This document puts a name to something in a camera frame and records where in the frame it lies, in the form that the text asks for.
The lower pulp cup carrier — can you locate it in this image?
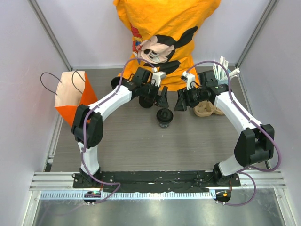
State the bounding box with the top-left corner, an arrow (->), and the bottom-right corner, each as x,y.
193,101 -> 224,117

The black ribbed cup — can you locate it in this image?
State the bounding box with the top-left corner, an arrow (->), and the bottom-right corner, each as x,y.
139,97 -> 153,109

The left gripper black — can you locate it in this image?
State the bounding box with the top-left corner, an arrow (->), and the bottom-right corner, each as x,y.
140,81 -> 168,108

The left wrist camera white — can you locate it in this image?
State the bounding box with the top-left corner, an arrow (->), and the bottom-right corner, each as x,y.
150,68 -> 166,87

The orange paper bag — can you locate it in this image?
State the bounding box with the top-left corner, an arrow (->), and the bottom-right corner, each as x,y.
53,71 -> 98,127

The black cup from stack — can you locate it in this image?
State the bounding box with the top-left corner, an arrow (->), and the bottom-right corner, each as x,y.
158,120 -> 171,128

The orange cartoon mouse cloth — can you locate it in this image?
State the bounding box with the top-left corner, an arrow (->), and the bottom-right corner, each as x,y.
113,0 -> 221,91

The aluminium frame rail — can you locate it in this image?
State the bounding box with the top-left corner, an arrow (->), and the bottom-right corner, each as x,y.
28,0 -> 73,71

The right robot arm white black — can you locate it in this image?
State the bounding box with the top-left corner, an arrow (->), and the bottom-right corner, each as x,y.
174,71 -> 275,186

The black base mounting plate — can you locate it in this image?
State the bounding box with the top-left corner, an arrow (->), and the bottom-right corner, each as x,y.
72,170 -> 241,193

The light blue straw holder cup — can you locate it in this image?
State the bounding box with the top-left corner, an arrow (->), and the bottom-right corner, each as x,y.
217,75 -> 228,85

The black plastic cup lid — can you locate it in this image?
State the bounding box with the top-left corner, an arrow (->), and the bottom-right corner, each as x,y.
156,108 -> 174,123

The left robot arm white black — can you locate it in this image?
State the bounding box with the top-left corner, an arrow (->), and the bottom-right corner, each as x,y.
71,67 -> 169,188

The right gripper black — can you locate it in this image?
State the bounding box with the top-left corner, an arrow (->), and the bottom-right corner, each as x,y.
174,84 -> 206,112

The black cup with lettering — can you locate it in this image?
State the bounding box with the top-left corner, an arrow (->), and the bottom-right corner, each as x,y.
111,77 -> 123,90

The white slotted cable duct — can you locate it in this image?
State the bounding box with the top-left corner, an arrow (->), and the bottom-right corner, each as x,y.
40,190 -> 216,200

